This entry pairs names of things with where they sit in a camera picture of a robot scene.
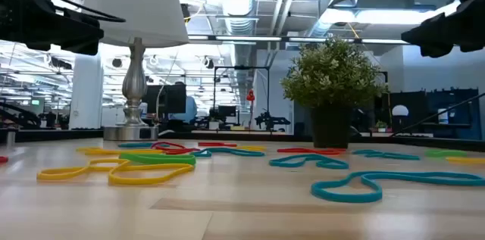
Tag black metal background frame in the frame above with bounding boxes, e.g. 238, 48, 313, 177
213, 64, 271, 129

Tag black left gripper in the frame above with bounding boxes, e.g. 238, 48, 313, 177
0, 0, 105, 57

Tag white shade silver table lamp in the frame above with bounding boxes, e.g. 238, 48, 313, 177
81, 0, 190, 142

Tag white globe lamp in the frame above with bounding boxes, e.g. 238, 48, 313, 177
391, 104, 410, 118

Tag green potted plant black pot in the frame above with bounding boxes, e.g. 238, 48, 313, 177
280, 36, 388, 149

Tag teal rubber band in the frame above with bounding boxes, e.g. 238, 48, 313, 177
351, 149, 421, 161
117, 142, 171, 148
268, 153, 349, 170
189, 147, 265, 158
310, 170, 485, 204

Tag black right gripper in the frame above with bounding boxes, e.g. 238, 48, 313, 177
400, 0, 485, 58

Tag yellow rubber band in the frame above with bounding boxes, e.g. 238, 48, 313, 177
445, 156, 485, 166
233, 145, 266, 153
36, 158, 132, 181
75, 146, 164, 157
108, 163, 196, 186

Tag green rubber band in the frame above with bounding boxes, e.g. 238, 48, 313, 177
424, 149, 468, 158
119, 152, 197, 167

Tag dark blue cabinet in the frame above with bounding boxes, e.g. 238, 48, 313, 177
390, 87, 482, 141

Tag black computer monitor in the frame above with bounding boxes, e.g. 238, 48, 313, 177
142, 83, 187, 115

